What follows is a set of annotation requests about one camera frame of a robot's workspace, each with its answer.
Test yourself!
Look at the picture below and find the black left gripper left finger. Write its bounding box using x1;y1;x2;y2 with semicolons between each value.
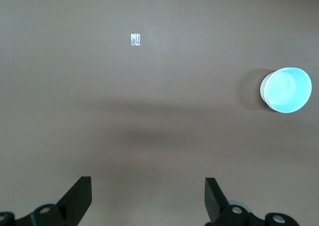
0;176;92;226

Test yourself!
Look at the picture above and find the blue bowl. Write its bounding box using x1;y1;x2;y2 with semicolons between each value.
266;66;313;114

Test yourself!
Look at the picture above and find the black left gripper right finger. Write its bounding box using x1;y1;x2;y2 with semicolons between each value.
204;177;300;226

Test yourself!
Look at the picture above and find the brown table cover sheet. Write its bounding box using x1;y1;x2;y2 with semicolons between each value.
0;0;319;226

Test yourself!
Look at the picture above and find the white bowl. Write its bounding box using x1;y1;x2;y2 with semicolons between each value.
260;70;275;111

